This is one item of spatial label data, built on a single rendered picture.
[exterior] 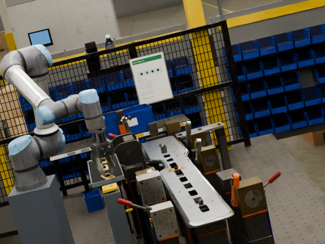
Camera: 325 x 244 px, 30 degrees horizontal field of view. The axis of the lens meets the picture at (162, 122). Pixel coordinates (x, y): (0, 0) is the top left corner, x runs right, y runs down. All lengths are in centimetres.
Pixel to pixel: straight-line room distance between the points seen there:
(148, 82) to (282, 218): 140
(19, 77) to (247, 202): 108
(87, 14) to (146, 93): 579
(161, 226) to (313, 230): 75
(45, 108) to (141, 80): 150
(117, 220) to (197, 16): 186
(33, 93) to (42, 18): 716
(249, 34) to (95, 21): 479
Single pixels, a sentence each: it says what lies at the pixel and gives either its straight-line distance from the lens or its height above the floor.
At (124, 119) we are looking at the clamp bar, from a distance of 332.
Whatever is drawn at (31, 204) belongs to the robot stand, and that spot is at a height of 104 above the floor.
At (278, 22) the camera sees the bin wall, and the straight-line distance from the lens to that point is 517.
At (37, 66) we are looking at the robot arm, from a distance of 277.
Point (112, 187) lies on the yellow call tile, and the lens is 240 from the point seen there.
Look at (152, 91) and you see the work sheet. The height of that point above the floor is 122.
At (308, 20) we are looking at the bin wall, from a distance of 523.
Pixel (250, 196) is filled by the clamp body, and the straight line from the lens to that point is 239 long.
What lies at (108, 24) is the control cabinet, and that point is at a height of 140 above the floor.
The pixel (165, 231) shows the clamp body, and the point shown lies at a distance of 236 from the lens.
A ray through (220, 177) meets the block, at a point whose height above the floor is 103.
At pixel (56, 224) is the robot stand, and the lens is 290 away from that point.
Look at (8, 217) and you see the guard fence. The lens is 522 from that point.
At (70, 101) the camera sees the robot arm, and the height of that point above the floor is 150.
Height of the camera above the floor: 189
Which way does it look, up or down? 13 degrees down
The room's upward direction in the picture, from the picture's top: 13 degrees counter-clockwise
